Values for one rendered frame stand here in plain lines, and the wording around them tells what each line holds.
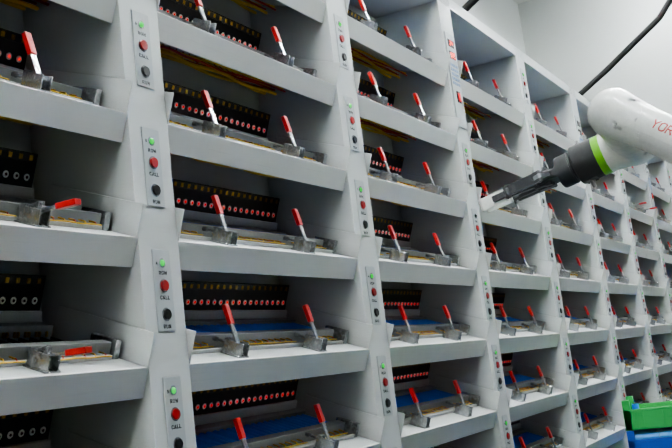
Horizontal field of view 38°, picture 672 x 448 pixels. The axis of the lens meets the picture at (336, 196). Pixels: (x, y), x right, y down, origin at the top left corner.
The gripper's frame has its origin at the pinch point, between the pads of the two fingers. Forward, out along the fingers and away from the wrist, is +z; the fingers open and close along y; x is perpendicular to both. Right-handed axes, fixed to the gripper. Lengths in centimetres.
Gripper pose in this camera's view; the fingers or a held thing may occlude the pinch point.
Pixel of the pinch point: (495, 201)
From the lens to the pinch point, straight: 235.0
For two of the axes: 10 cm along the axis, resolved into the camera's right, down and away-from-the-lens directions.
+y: 4.8, 1.0, 8.7
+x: -3.0, -9.2, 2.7
